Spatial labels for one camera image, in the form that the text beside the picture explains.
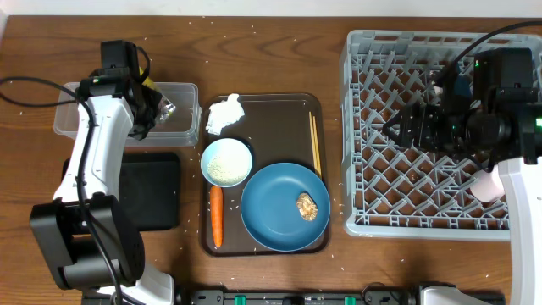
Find yellow snack wrapper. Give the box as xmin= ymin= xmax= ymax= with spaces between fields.
xmin=143 ymin=77 xmax=176 ymax=124

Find white tissue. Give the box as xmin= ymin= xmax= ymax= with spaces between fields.
xmin=206 ymin=93 xmax=245 ymax=136

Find pink plastic cup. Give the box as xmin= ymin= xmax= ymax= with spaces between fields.
xmin=470 ymin=167 xmax=505 ymax=202

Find light blue rice bowl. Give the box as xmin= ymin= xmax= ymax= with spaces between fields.
xmin=200 ymin=138 xmax=253 ymax=188

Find orange carrot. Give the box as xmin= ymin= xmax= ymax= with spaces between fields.
xmin=210 ymin=186 xmax=224 ymax=248

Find light blue plastic cup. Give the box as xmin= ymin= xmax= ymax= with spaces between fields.
xmin=433 ymin=70 xmax=472 ymax=100

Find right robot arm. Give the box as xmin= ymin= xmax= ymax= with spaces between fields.
xmin=383 ymin=47 xmax=541 ymax=304

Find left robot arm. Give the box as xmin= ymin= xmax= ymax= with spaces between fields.
xmin=30 ymin=40 xmax=175 ymax=304

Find clear plastic waste bin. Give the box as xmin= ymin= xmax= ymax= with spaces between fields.
xmin=53 ymin=82 xmax=202 ymax=147

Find grey dishwasher rack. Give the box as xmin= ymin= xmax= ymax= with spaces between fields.
xmin=340 ymin=30 xmax=541 ymax=241

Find wooden chopstick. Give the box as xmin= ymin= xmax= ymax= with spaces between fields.
xmin=308 ymin=111 xmax=321 ymax=177
xmin=312 ymin=115 xmax=322 ymax=179

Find black rectangular tray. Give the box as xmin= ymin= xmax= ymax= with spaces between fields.
xmin=51 ymin=151 xmax=180 ymax=239

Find brown serving tray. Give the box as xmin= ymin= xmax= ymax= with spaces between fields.
xmin=200 ymin=93 xmax=330 ymax=257

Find brown food piece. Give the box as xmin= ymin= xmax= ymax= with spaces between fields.
xmin=296 ymin=192 xmax=318 ymax=221

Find dark blue plate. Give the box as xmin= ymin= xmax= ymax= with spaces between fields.
xmin=241 ymin=163 xmax=331 ymax=252

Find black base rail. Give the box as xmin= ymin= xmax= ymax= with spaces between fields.
xmin=82 ymin=288 xmax=507 ymax=305

